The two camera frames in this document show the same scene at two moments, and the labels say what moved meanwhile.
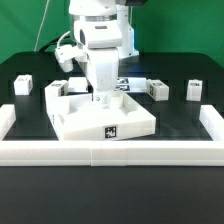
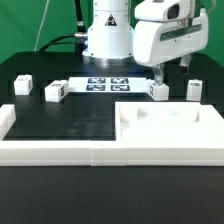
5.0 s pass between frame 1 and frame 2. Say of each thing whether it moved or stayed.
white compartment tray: moved
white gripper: moved
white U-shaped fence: stayed
